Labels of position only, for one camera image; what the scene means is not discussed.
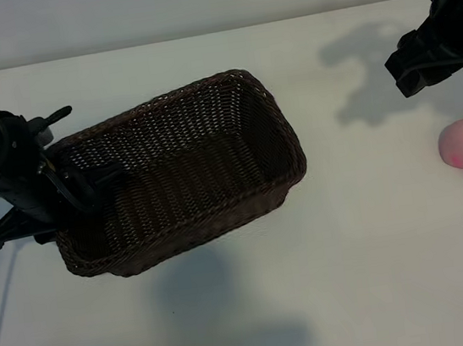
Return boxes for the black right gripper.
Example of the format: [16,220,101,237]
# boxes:
[375,0,463,101]

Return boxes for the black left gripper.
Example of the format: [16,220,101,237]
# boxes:
[0,95,133,252]

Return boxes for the dark brown wicker basket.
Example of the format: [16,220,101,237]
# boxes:
[35,61,320,287]

